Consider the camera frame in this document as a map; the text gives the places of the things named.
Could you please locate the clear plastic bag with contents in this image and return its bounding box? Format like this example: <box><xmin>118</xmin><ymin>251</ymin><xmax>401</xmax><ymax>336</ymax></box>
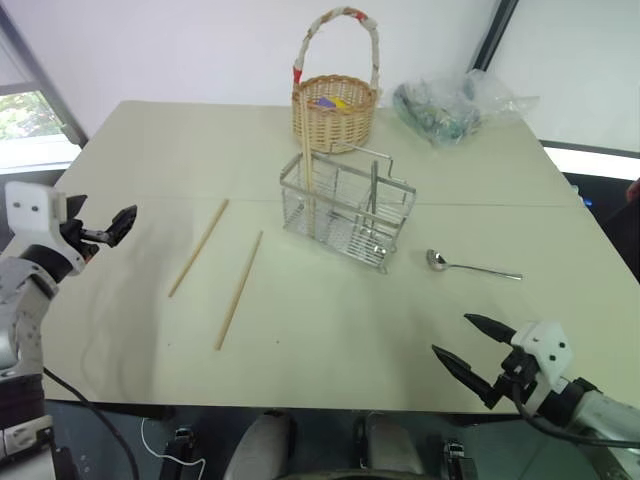
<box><xmin>390</xmin><ymin>68</ymin><xmax>542</xmax><ymax>150</ymax></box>

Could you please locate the metal wire cutlery holder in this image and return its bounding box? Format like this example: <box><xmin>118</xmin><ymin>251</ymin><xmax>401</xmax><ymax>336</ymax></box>
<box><xmin>279</xmin><ymin>141</ymin><xmax>418</xmax><ymax>277</ymax></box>

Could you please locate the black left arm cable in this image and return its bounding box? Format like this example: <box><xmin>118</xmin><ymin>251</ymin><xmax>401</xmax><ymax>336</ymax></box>
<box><xmin>41</xmin><ymin>366</ymin><xmax>142</xmax><ymax>480</ymax></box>

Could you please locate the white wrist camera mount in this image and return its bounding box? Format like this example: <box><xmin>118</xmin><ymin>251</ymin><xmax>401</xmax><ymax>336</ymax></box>
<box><xmin>508</xmin><ymin>321</ymin><xmax>572</xmax><ymax>417</ymax></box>
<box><xmin>4</xmin><ymin>180</ymin><xmax>85</xmax><ymax>277</ymax></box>

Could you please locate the wicker basket with wrapped handle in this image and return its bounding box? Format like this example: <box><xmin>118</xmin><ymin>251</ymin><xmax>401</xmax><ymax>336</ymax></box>
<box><xmin>290</xmin><ymin>4</ymin><xmax>384</xmax><ymax>155</ymax></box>

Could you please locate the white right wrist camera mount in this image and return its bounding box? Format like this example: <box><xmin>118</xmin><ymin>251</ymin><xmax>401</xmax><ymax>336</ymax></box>
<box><xmin>508</xmin><ymin>321</ymin><xmax>572</xmax><ymax>417</ymax></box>

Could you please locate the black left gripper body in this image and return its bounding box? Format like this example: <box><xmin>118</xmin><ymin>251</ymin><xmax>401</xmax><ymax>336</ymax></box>
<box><xmin>58</xmin><ymin>217</ymin><xmax>110</xmax><ymax>264</ymax></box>

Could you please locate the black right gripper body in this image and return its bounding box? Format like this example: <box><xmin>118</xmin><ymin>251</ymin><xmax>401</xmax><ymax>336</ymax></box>
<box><xmin>492</xmin><ymin>344</ymin><xmax>540</xmax><ymax>402</ymax></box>

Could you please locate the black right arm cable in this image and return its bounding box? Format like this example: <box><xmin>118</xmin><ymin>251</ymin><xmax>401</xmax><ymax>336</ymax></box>
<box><xmin>508</xmin><ymin>378</ymin><xmax>640</xmax><ymax>447</ymax></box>

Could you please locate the thin white cable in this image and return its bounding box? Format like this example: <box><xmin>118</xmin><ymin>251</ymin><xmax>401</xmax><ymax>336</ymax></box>
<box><xmin>140</xmin><ymin>416</ymin><xmax>207</xmax><ymax>480</ymax></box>

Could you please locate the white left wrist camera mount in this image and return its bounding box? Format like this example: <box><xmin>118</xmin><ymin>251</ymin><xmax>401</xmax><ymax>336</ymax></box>
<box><xmin>4</xmin><ymin>180</ymin><xmax>85</xmax><ymax>277</ymax></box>

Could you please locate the wooden chopstick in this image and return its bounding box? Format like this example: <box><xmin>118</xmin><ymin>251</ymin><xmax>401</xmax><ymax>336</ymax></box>
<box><xmin>304</xmin><ymin>152</ymin><xmax>318</xmax><ymax>237</ymax></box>
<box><xmin>214</xmin><ymin>229</ymin><xmax>265</xmax><ymax>352</ymax></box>
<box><xmin>167</xmin><ymin>198</ymin><xmax>231</xmax><ymax>299</ymax></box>

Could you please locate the metal spoon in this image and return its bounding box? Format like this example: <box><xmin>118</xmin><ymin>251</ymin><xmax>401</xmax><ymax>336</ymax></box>
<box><xmin>425</xmin><ymin>248</ymin><xmax>524</xmax><ymax>282</ymax></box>

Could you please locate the black equipment beside table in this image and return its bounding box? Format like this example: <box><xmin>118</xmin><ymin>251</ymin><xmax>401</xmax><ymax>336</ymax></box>
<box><xmin>558</xmin><ymin>171</ymin><xmax>640</xmax><ymax>287</ymax></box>

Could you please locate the grey rounded shape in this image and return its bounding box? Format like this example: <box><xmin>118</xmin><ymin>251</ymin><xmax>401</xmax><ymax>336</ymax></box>
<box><xmin>355</xmin><ymin>410</ymin><xmax>447</xmax><ymax>480</ymax></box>
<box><xmin>223</xmin><ymin>411</ymin><xmax>292</xmax><ymax>480</ymax></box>

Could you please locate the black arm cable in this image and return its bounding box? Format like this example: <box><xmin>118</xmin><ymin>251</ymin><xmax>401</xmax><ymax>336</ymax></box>
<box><xmin>41</xmin><ymin>366</ymin><xmax>142</xmax><ymax>480</ymax></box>
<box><xmin>508</xmin><ymin>378</ymin><xmax>640</xmax><ymax>447</ymax></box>

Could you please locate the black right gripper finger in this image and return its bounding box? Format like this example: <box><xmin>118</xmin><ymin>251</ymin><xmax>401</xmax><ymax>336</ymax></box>
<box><xmin>463</xmin><ymin>312</ymin><xmax>517</xmax><ymax>347</ymax></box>
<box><xmin>431</xmin><ymin>343</ymin><xmax>501</xmax><ymax>409</ymax></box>

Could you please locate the black window frame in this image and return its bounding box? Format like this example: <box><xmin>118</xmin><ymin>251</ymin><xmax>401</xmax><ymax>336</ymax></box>
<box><xmin>466</xmin><ymin>0</ymin><xmax>640</xmax><ymax>157</ymax></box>

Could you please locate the grey window frame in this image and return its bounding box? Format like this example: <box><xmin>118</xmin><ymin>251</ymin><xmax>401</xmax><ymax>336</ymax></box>
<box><xmin>0</xmin><ymin>3</ymin><xmax>90</xmax><ymax>176</ymax></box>

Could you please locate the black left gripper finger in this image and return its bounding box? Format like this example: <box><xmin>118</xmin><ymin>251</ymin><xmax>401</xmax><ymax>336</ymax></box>
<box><xmin>101</xmin><ymin>203</ymin><xmax>139</xmax><ymax>248</ymax></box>
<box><xmin>64</xmin><ymin>194</ymin><xmax>88</xmax><ymax>222</ymax></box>

